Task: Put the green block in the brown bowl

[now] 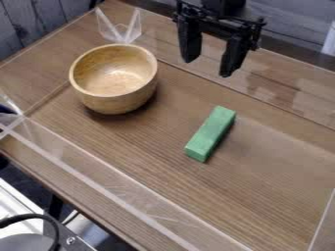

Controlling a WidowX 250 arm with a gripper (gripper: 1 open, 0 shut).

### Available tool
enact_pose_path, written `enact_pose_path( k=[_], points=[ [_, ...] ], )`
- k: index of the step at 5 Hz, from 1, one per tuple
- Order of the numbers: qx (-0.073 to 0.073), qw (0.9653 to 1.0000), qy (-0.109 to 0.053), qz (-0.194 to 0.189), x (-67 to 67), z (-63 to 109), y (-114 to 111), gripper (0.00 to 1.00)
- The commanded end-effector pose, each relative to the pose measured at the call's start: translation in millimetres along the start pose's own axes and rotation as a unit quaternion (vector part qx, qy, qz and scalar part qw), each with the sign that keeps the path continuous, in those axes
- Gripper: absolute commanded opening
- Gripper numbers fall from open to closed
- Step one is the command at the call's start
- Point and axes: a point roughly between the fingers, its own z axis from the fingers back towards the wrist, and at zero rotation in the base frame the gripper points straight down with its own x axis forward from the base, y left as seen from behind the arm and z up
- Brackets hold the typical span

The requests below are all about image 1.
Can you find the clear acrylic enclosure wall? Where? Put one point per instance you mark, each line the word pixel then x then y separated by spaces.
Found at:
pixel 254 198

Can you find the green rectangular block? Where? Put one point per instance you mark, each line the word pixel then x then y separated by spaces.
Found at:
pixel 209 133

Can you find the brown wooden bowl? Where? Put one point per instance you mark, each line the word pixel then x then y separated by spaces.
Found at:
pixel 113 78

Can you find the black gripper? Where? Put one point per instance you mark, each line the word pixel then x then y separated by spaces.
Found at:
pixel 225 19

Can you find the grey metal bracket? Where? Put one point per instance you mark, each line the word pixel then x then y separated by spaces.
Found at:
pixel 69 240

